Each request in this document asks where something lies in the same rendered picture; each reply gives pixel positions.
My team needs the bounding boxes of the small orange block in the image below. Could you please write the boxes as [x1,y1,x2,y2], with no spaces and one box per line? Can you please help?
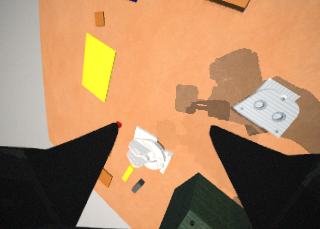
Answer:
[94,11,105,27]

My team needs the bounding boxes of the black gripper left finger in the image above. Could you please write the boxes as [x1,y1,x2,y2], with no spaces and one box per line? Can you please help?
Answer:
[0,122,118,227]

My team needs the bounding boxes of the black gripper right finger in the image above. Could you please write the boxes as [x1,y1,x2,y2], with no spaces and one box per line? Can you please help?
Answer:
[209,125,320,229]

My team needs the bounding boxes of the yellow flat plate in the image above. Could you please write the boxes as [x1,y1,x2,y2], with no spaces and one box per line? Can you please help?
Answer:
[83,33,117,102]

